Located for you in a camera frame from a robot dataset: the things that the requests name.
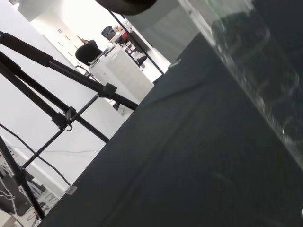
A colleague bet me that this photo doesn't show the black tripod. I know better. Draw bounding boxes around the black tripod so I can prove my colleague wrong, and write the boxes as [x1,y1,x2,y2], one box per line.
[0,30,139,222]

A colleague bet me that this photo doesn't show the black cloth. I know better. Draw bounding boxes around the black cloth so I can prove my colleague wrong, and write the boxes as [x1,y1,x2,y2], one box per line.
[39,0,303,227]

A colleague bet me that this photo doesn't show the white cabinet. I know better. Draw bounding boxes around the white cabinet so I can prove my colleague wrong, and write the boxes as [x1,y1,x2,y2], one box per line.
[89,44,155,98]

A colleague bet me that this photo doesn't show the thin black cable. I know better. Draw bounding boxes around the thin black cable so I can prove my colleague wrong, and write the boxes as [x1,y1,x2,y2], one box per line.
[0,122,72,188]

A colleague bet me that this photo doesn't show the black thin pole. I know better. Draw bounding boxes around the black thin pole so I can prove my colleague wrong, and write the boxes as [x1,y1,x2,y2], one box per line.
[109,10,164,74]

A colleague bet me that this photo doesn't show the clear tape piece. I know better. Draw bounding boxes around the clear tape piece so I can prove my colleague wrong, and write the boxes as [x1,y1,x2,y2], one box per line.
[63,185,78,195]
[169,58,182,69]

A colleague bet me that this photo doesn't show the black office chair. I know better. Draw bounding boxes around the black office chair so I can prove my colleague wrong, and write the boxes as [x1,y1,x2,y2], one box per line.
[75,39,104,66]
[101,26,116,40]

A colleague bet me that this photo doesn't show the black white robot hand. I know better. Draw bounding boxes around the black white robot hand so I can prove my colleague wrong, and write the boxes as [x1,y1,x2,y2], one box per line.
[94,0,159,16]

